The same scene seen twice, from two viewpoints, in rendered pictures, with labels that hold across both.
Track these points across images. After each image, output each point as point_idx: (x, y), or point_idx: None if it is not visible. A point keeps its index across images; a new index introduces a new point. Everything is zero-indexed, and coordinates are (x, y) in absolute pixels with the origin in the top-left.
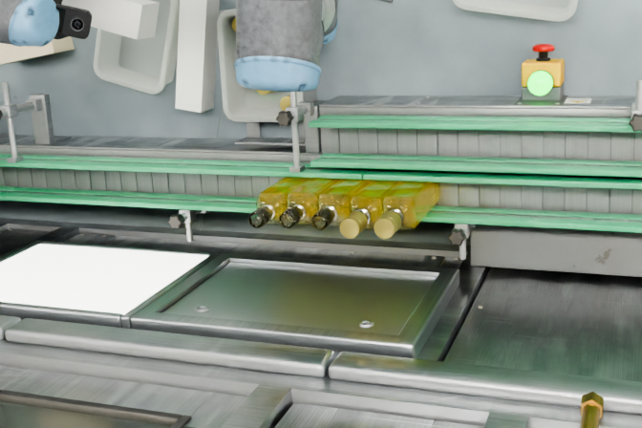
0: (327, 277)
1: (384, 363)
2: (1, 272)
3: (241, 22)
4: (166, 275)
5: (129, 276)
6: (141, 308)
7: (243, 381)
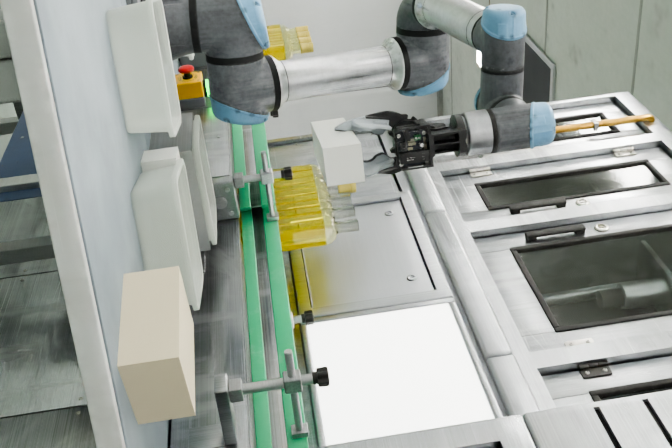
0: (320, 253)
1: (429, 195)
2: None
3: (447, 48)
4: (365, 323)
5: (379, 342)
6: (433, 300)
7: (472, 238)
